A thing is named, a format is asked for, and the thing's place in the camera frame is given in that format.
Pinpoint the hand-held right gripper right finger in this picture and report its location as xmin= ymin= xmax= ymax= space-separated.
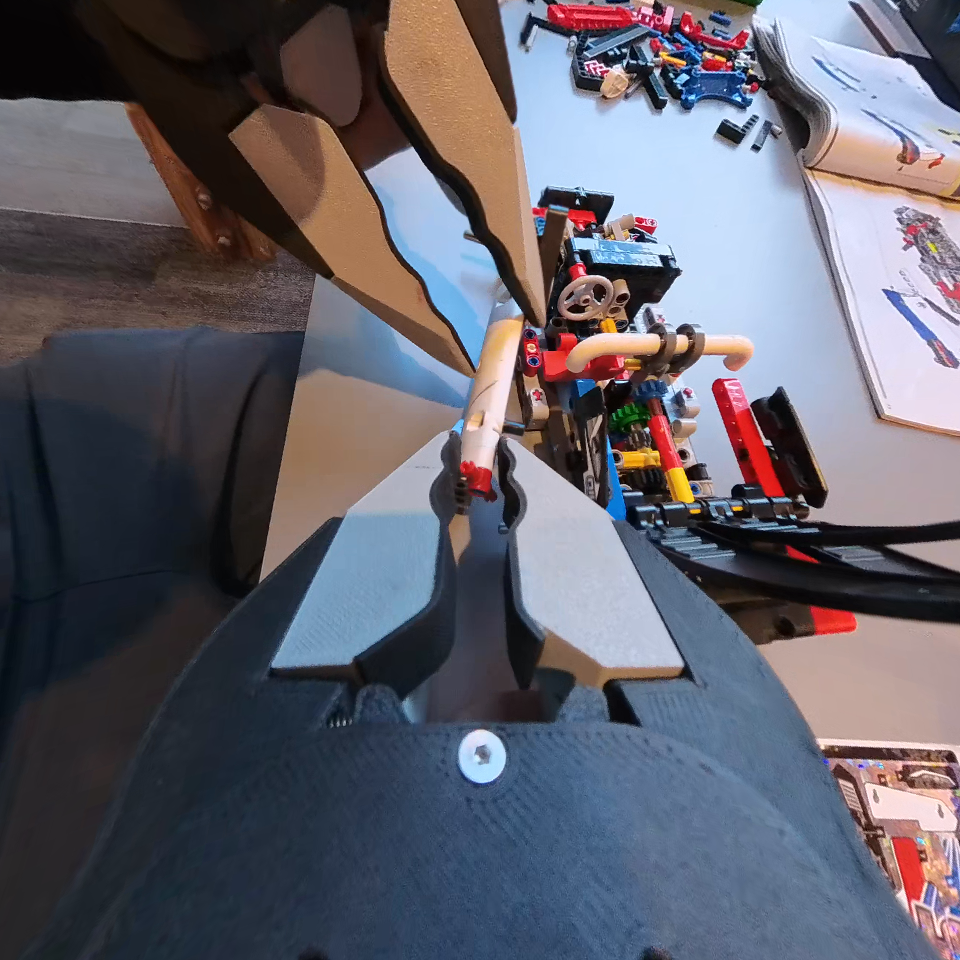
xmin=497 ymin=438 xmax=687 ymax=691

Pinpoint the open instruction booklet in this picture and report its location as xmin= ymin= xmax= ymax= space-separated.
xmin=750 ymin=13 xmax=960 ymax=438

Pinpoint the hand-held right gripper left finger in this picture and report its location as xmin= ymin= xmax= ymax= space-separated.
xmin=270 ymin=431 xmax=462 ymax=697

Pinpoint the pile of loose toy bricks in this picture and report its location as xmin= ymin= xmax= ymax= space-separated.
xmin=519 ymin=0 xmax=785 ymax=153

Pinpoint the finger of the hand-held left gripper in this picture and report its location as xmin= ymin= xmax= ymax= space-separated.
xmin=227 ymin=103 xmax=479 ymax=378
xmin=377 ymin=0 xmax=550 ymax=328

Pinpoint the shiny sticker sheet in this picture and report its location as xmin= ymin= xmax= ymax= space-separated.
xmin=817 ymin=738 xmax=960 ymax=960

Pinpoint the toy brick car model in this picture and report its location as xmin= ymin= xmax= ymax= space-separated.
xmin=431 ymin=183 xmax=960 ymax=648

